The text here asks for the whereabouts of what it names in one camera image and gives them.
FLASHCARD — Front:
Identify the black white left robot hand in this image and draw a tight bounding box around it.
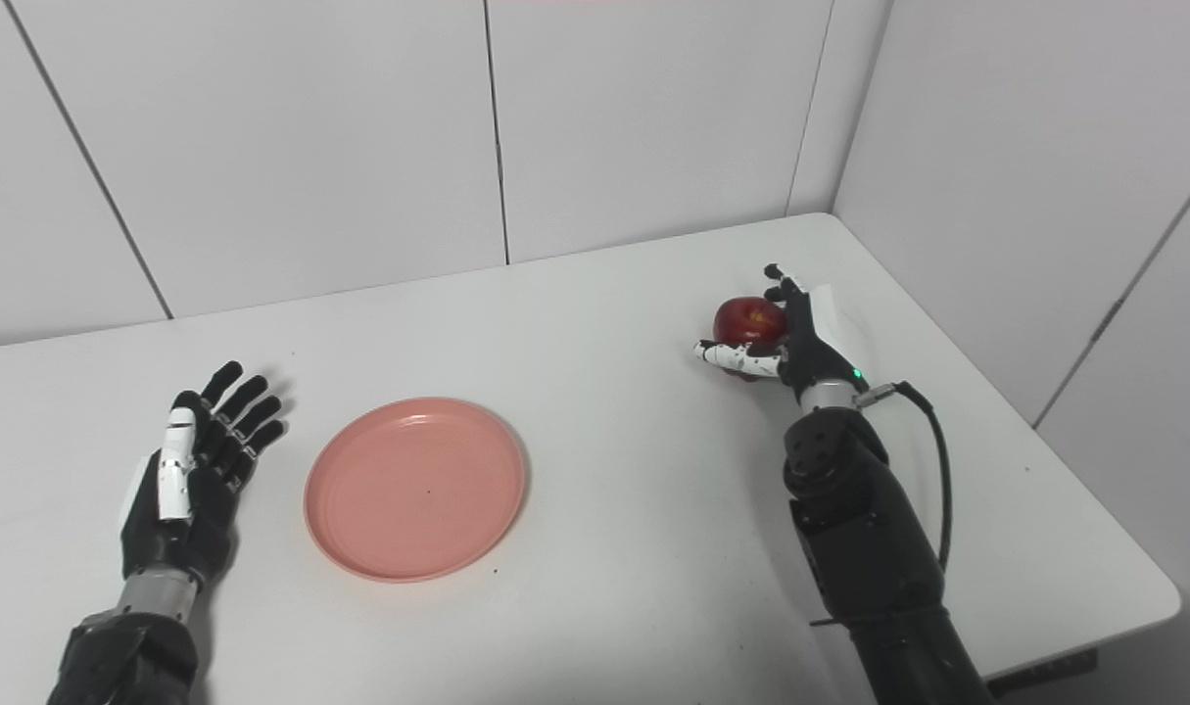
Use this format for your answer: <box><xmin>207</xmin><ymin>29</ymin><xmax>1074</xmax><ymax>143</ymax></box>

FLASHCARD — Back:
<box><xmin>119</xmin><ymin>360</ymin><xmax>289</xmax><ymax>590</ymax></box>

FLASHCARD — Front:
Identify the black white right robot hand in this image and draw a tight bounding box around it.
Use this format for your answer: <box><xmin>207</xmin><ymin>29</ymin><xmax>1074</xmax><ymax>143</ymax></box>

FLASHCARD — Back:
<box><xmin>693</xmin><ymin>263</ymin><xmax>872</xmax><ymax>404</ymax></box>

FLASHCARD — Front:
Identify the red apple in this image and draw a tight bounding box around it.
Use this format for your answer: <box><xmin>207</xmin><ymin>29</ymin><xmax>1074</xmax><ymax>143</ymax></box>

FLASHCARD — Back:
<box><xmin>714</xmin><ymin>295</ymin><xmax>790</xmax><ymax>384</ymax></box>

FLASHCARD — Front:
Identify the pink round plate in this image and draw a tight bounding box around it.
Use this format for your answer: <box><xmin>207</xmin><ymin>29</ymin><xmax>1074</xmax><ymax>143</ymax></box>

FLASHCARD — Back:
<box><xmin>304</xmin><ymin>397</ymin><xmax>528</xmax><ymax>585</ymax></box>

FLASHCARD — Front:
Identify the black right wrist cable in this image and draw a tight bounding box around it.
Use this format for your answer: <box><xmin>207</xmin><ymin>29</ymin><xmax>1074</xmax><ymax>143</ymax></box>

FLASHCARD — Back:
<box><xmin>853</xmin><ymin>380</ymin><xmax>954</xmax><ymax>575</ymax></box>

